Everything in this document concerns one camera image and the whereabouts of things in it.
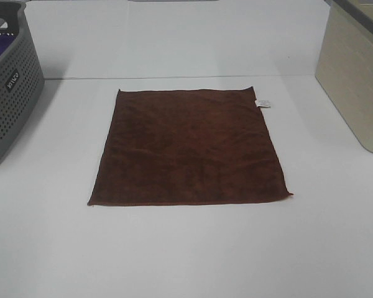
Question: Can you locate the beige storage box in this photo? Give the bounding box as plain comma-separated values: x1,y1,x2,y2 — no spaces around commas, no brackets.
315,1,373,153

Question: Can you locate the brown towel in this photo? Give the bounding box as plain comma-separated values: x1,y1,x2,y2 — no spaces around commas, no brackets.
88,88,290,206

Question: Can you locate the grey perforated plastic basket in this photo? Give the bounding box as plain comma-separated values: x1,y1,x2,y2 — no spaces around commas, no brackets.
0,1,45,162

